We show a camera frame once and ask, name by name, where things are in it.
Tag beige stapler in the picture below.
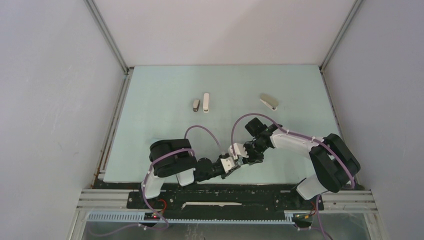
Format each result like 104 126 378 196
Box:
259 93 279 111

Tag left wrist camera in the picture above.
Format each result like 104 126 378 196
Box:
219 153 237 174

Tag white stapler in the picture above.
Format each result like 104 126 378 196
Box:
202 92 210 113

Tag right aluminium frame post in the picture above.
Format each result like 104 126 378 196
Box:
319 0 365 74

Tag white staple box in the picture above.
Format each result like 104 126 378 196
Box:
236 158 245 166

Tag aluminium frame post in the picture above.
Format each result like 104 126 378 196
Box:
84 0 133 180
319 0 365 74

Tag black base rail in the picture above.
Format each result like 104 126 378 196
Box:
126 183 324 221

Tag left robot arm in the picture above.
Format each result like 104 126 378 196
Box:
138 139 248 208

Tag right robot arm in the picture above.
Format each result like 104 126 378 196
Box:
243 117 361 209

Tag small grey stapler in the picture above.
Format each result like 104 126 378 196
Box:
192 99 201 113

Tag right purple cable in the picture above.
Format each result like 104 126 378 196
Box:
230 113 356 240

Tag left aluminium frame post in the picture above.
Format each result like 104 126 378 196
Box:
84 0 133 180

